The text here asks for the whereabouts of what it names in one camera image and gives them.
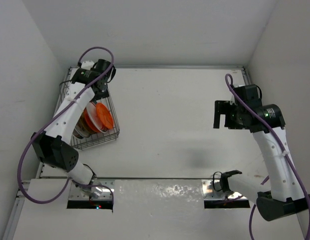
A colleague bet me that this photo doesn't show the white plate teal maroon rim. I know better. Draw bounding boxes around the white plate teal maroon rim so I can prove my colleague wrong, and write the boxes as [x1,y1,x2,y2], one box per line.
[86,102,107,133]

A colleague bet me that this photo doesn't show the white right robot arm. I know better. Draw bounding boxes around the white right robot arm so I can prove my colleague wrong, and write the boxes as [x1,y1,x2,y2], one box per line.
[213,84,310,221]

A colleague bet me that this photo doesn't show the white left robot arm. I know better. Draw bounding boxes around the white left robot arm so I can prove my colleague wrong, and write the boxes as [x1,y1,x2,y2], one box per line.
[32,59,116,185]

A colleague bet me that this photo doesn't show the small orange plate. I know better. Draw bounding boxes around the small orange plate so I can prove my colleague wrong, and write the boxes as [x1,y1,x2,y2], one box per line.
[96,102,114,129]

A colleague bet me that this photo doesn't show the large orange plate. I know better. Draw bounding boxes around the large orange plate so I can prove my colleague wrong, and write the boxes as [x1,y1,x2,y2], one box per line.
[83,109,100,133]

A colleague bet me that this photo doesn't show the olive brown plate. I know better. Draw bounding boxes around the olive brown plate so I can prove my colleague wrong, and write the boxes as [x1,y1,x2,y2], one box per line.
[79,117,91,137]

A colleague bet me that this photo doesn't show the white plate green red rim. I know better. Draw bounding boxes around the white plate green red rim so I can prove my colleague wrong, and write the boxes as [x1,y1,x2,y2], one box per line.
[73,129,83,140]

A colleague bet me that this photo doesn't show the white front foam board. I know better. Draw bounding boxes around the white front foam board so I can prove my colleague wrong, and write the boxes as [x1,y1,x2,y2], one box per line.
[9,177,308,240]

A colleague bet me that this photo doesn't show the metal wire dish rack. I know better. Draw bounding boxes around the metal wire dish rack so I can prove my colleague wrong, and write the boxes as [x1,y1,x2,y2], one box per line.
[55,73,120,150]

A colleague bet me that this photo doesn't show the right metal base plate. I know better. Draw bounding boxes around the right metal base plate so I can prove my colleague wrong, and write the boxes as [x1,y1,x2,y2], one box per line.
[202,179,247,201]

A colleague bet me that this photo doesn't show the metal base plate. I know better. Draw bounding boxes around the metal base plate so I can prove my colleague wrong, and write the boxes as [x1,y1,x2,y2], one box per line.
[68,184,114,201]
[202,179,247,201]

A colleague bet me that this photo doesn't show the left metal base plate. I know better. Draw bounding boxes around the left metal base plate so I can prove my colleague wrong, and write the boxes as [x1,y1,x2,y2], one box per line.
[68,184,114,201]

